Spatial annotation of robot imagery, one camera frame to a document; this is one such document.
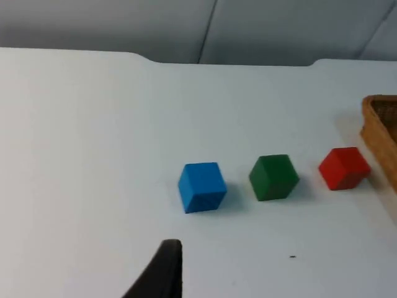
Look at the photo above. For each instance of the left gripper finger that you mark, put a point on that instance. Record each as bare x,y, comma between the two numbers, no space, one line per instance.
164,273

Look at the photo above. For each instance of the blue cube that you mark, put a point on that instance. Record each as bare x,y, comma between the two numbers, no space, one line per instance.
201,187

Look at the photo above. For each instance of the green cube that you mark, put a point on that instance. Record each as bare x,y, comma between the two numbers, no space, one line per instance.
273,177

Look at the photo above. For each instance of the red cube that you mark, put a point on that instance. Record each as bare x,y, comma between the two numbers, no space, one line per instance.
343,168

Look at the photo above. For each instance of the pale brown wicker basket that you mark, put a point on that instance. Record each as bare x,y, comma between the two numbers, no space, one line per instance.
382,124

